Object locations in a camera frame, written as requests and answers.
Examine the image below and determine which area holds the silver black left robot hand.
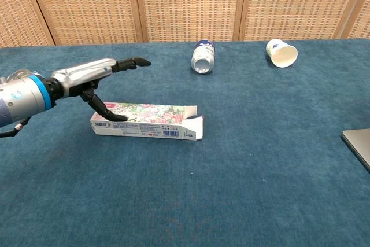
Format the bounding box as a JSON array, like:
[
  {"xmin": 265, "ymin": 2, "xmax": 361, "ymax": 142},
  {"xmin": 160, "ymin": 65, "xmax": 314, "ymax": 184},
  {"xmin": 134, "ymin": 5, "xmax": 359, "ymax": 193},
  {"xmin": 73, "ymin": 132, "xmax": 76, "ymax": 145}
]
[{"xmin": 46, "ymin": 57, "xmax": 153, "ymax": 123}]

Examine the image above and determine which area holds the grey laptop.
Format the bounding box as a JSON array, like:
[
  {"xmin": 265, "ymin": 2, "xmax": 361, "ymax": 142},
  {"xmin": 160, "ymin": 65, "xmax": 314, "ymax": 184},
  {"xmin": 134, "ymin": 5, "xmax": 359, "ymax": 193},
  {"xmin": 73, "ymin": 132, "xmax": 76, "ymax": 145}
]
[{"xmin": 341, "ymin": 128, "xmax": 370, "ymax": 173}]

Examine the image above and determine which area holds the blue velvet tablecloth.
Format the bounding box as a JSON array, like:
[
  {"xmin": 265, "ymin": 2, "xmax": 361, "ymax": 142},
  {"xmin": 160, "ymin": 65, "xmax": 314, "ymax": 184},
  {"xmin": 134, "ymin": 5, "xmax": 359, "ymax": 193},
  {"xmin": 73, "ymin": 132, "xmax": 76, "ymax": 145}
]
[{"xmin": 0, "ymin": 38, "xmax": 370, "ymax": 247}]

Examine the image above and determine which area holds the floral white toothpaste box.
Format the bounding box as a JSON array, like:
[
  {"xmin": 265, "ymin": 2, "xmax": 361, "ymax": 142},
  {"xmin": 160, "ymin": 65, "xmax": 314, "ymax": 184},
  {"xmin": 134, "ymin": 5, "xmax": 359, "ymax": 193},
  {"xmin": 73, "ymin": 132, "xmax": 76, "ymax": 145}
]
[{"xmin": 90, "ymin": 101, "xmax": 205, "ymax": 142}]

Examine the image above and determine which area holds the woven rattan screen panel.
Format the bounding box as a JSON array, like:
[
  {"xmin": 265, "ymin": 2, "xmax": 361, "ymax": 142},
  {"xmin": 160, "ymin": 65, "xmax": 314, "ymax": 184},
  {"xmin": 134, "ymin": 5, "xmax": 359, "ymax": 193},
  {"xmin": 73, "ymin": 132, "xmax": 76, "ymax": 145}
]
[
  {"xmin": 239, "ymin": 0, "xmax": 369, "ymax": 42},
  {"xmin": 132, "ymin": 0, "xmax": 249, "ymax": 43},
  {"xmin": 0, "ymin": 0, "xmax": 56, "ymax": 48},
  {"xmin": 24, "ymin": 0, "xmax": 145, "ymax": 46},
  {"xmin": 346, "ymin": 0, "xmax": 370, "ymax": 40}
]

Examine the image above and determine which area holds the white paper cup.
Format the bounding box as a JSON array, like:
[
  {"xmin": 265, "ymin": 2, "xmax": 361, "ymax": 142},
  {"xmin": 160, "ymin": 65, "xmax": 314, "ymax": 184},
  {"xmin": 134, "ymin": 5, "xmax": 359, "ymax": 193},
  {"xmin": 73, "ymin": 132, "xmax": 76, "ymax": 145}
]
[{"xmin": 265, "ymin": 38, "xmax": 299, "ymax": 69}]

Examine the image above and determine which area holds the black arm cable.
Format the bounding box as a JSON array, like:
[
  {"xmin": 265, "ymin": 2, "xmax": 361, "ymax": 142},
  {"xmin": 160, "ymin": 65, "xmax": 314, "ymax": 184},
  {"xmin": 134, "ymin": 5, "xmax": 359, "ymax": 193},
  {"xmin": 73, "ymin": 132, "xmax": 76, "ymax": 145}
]
[{"xmin": 0, "ymin": 116, "xmax": 32, "ymax": 139}]

